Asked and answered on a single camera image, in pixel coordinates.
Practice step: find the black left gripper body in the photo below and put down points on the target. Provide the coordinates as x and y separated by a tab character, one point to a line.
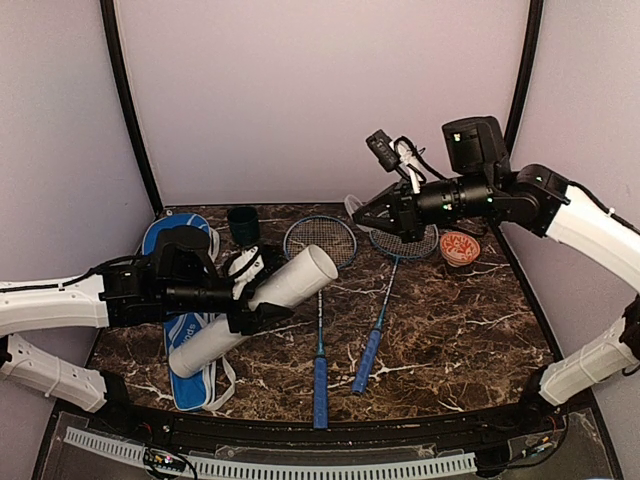
236	320

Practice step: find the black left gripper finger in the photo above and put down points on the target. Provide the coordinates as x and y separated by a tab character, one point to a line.
265	315
265	261

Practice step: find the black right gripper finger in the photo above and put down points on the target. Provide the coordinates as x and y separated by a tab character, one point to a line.
380	209
382	227

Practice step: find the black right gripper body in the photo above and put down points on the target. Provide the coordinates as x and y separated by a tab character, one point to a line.
412	220

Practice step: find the white shuttlecock tube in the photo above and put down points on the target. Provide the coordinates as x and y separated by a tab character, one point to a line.
299	279

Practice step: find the clear plastic tube lid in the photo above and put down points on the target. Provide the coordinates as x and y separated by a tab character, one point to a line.
351	204

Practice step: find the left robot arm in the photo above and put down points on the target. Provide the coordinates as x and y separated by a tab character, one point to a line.
178	277

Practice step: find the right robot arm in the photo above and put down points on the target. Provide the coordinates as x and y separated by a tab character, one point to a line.
546	204

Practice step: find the blue badminton racket right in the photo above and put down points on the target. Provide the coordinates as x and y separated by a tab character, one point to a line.
398	251

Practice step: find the blue badminton racket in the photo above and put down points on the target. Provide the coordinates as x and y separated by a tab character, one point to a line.
337	239
398	251

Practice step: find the blue badminton racket left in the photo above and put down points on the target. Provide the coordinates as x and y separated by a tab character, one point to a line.
337	239

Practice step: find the dark green cup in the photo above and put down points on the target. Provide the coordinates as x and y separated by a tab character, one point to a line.
244	225

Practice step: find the orange patterned bowl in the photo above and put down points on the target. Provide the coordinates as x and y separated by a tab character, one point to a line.
459	249

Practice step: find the blue racket bag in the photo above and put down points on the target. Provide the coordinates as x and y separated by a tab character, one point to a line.
197	392

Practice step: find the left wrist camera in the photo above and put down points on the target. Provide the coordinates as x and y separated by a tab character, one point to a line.
237	273

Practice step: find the white slotted cable duct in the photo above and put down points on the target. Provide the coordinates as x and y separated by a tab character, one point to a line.
163	464

